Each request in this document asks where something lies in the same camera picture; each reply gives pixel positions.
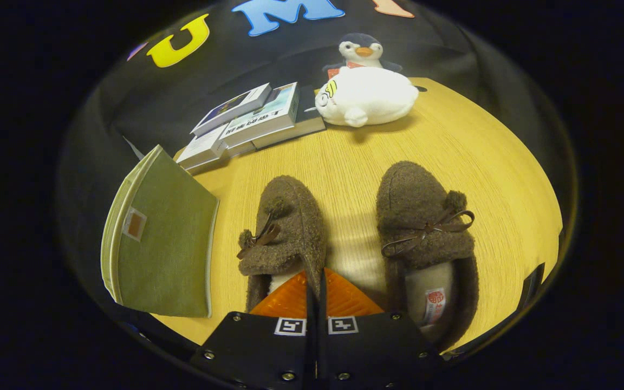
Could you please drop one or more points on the penguin plush toy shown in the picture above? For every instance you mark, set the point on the penguin plush toy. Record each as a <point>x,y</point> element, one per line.
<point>363,51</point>

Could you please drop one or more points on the brown fuzzy shoe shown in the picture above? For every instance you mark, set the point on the brown fuzzy shoe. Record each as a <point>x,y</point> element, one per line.
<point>420,216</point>
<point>290,227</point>

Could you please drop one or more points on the white seal plush toy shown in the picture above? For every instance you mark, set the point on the white seal plush toy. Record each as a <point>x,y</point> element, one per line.
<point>366,97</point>

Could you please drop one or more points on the dark blue cover book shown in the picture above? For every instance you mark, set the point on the dark blue cover book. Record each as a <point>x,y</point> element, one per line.
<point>231,108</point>

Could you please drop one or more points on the green fabric storage box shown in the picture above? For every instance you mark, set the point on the green fabric storage box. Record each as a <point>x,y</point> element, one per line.
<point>166,244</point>

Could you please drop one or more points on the white cover book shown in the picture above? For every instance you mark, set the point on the white cover book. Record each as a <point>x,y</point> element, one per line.
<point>201,149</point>

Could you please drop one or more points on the black table edge clamp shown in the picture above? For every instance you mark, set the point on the black table edge clamp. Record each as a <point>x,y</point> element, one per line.
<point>531,284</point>

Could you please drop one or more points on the light blue cover book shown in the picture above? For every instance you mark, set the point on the light blue cover book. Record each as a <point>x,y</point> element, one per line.
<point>263,116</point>

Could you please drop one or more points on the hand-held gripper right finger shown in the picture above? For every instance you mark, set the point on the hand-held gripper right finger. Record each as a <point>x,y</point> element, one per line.
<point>324,346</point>

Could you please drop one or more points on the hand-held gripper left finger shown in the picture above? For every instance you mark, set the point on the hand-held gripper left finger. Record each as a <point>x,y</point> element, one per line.
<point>310,346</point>

